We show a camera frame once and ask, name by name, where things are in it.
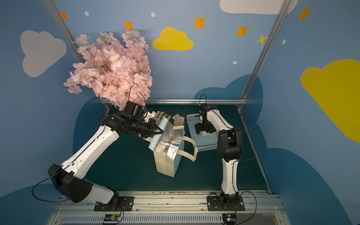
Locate green circuit board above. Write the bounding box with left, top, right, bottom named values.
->
left=222, top=214, right=237, bottom=225
left=104, top=214, right=121, bottom=222

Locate aluminium frame post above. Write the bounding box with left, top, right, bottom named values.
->
left=237, top=0, right=292, bottom=114
left=42, top=0, right=84, bottom=63

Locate aluminium rear crossbar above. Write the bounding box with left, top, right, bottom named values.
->
left=99, top=98, right=248, bottom=106

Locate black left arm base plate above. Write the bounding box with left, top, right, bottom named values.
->
left=94, top=196, right=135, bottom=212

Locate light blue perforated basket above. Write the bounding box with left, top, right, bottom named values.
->
left=186, top=113, right=218, bottom=152

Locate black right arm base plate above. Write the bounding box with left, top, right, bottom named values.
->
left=206, top=195, right=246, bottom=212

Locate left green circuit board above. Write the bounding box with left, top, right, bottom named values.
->
left=104, top=214, right=121, bottom=222

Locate pink cherry blossom tree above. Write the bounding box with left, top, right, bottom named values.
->
left=63, top=30, right=153, bottom=110

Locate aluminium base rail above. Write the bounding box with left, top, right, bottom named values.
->
left=47, top=190, right=290, bottom=225

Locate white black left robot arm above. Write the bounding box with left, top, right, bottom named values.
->
left=48, top=101, right=163, bottom=206

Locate light blue insulated delivery bag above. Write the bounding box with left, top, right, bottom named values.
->
left=149, top=118, right=198, bottom=177

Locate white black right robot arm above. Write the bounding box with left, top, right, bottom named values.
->
left=195, top=103, right=242, bottom=205

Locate aluminium frame post left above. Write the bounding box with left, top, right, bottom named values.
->
left=42, top=0, right=84, bottom=63

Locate beige star shaped toy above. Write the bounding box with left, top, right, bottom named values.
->
left=172, top=114, right=185, bottom=127

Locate aluminium frame post right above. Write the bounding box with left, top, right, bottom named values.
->
left=237, top=0, right=292, bottom=114

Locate right green circuit board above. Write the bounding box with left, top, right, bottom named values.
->
left=222, top=214, right=237, bottom=225

